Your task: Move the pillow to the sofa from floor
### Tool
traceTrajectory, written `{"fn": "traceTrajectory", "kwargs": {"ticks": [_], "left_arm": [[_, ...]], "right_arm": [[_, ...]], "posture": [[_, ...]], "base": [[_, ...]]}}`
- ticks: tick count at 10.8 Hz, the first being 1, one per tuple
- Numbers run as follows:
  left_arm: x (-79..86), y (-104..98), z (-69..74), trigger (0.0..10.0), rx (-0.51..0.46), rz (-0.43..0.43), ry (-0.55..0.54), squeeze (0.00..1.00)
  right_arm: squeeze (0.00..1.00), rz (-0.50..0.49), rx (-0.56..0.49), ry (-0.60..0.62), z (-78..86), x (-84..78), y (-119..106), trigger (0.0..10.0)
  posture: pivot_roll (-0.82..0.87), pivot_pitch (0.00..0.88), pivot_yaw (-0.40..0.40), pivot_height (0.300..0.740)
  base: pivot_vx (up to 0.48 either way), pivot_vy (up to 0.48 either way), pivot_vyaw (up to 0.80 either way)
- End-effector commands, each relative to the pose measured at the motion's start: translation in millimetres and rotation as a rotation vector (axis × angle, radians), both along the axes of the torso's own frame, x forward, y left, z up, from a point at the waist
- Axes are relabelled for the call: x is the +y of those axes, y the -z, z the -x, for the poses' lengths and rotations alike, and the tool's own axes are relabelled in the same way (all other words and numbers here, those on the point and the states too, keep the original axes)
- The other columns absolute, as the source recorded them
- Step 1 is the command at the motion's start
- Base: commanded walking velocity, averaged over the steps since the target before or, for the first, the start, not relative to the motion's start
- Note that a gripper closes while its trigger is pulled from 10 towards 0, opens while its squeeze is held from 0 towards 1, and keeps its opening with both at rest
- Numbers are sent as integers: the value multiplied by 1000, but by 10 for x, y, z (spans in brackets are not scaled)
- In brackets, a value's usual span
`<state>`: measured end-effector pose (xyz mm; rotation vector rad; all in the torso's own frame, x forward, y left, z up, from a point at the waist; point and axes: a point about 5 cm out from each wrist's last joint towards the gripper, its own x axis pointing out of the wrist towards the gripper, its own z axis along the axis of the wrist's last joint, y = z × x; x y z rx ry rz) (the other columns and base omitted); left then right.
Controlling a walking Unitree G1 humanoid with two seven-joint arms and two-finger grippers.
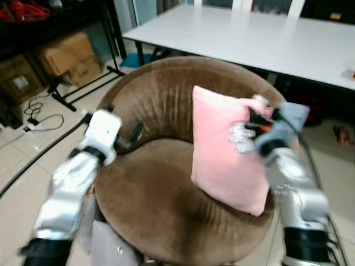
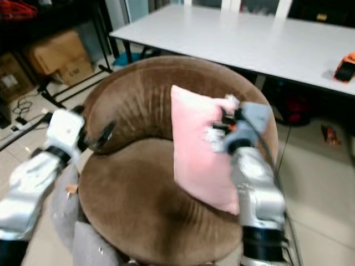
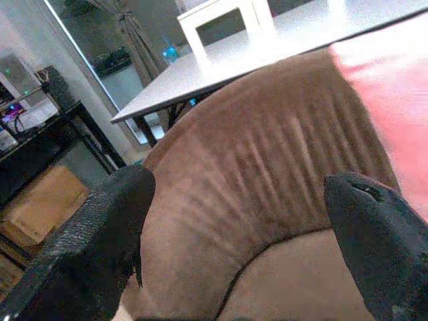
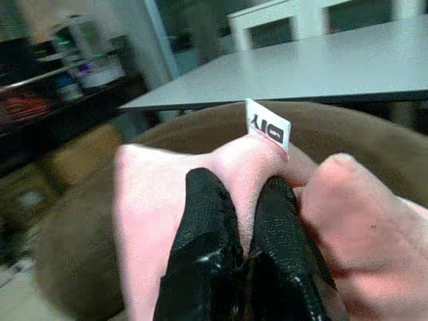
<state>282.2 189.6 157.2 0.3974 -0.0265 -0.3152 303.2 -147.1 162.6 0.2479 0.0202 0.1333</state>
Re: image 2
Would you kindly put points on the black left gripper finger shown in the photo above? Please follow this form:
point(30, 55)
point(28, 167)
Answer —
point(105, 134)

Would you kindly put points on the pink square pillow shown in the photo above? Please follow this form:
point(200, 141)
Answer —
point(197, 160)

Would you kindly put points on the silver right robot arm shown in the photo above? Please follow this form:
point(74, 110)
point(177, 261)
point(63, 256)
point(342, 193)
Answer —
point(258, 188)

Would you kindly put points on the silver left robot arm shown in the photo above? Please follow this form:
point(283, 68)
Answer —
point(28, 188)

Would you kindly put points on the brown round velvet sofa chair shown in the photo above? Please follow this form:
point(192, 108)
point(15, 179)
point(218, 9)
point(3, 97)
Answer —
point(133, 205)

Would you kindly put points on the small orange floor tool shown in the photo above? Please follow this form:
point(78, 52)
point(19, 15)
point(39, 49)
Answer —
point(330, 135)

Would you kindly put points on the white long table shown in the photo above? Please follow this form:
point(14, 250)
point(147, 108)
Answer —
point(227, 41)

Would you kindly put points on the red bag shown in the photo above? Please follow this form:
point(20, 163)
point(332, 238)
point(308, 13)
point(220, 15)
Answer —
point(297, 110)

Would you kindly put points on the large light cardboard box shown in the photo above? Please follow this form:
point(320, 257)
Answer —
point(58, 54)

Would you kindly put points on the dark labelled cardboard box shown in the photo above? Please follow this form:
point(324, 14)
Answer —
point(8, 80)

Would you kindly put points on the orange black power tool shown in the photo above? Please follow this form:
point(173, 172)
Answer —
point(346, 67)

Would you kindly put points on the black metal shelf rack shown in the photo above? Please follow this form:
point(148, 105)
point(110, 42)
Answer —
point(55, 22)

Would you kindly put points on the red bundle on shelf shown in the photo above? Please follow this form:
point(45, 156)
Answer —
point(16, 8)

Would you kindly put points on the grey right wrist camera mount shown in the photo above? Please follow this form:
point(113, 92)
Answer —
point(254, 121)

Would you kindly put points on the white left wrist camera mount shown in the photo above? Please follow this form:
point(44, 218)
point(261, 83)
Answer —
point(65, 128)

